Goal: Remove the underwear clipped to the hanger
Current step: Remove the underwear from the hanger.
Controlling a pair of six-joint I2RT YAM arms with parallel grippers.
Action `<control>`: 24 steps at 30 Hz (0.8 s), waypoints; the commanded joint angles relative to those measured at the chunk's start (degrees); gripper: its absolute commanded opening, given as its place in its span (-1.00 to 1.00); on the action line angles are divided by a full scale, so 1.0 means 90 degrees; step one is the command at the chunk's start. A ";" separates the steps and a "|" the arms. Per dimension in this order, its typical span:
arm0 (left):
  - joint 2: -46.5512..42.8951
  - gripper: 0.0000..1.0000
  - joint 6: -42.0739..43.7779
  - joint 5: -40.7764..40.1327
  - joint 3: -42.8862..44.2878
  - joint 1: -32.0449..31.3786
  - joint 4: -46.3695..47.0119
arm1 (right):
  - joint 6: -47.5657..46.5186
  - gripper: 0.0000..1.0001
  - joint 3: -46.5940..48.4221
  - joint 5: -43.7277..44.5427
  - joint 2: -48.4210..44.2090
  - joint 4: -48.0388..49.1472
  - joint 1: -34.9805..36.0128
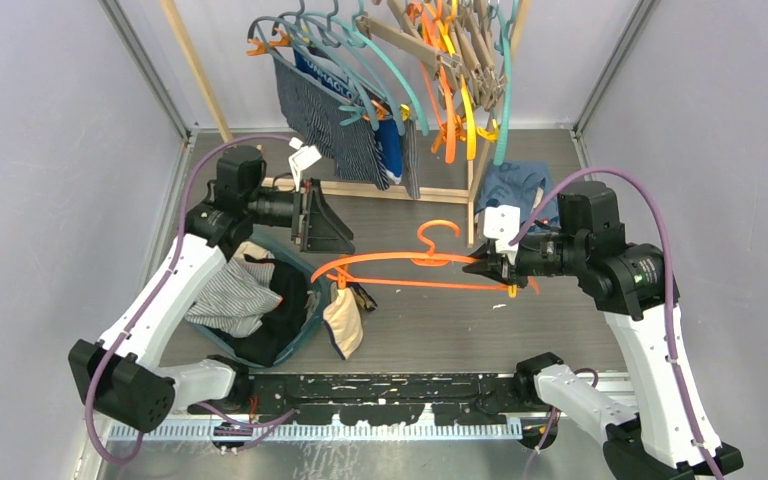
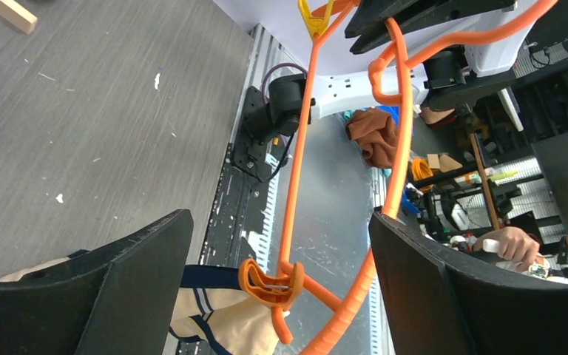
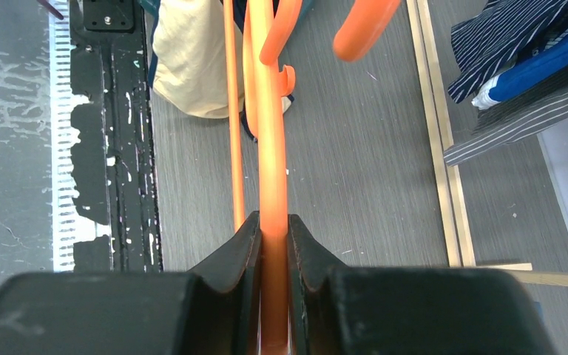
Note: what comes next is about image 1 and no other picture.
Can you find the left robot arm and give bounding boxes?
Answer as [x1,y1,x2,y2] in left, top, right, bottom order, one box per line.
[68,141,354,434]

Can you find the striped navy hanging shorts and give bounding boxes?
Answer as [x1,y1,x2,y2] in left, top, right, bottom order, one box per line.
[271,55,390,190]

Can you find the white slotted cable duct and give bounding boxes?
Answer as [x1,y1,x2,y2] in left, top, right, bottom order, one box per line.
[143,419,522,441]

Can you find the black garment in basket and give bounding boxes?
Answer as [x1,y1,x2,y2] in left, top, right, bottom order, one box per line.
[209,259,310,368]

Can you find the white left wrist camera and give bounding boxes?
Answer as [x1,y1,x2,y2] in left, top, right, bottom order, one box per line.
[288,137,322,192]

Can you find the right teal hanger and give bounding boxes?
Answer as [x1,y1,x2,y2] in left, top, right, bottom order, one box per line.
[493,1,525,166]

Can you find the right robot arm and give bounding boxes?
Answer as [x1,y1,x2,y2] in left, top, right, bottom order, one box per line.
[466,181,744,479]

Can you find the wooden hanger rack frame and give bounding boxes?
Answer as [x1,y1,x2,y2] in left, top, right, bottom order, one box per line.
[158,0,534,248]

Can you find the orange hanging hanger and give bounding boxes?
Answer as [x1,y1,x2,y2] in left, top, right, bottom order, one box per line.
[406,1,459,164]

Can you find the yellow hanging hanger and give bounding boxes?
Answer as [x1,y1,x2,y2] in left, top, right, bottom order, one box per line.
[433,0,499,162]

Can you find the orange plastic clip hanger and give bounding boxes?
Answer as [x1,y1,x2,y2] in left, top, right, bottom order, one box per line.
[310,219,528,298]

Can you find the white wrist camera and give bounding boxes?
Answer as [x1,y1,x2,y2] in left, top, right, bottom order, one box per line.
[288,137,322,192]
[481,205,521,264]

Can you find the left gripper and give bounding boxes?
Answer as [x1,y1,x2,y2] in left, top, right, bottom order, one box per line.
[244,178,354,253]

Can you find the beige underwear with navy trim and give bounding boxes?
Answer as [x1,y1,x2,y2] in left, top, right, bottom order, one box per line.
[323,283,378,360]

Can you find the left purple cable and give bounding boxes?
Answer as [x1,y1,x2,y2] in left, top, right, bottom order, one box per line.
[84,132,302,465]

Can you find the teal laundry basket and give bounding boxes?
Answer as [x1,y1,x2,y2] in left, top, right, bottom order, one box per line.
[185,230,331,368]

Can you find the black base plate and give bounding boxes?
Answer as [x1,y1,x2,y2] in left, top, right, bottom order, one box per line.
[213,373,550,427]

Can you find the beige wooden hangers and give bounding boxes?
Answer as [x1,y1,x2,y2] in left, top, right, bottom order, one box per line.
[353,1,507,111]

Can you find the grey striped garment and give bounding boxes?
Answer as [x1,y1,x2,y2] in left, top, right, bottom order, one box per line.
[184,258,283,338]

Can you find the blue patterned cloth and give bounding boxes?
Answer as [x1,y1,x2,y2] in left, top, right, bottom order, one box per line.
[474,160,554,226]

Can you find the beige garment in basket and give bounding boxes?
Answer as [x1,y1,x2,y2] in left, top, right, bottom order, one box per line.
[234,241,275,262]

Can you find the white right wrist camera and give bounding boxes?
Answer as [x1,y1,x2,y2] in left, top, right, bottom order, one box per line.
[481,205,521,264]

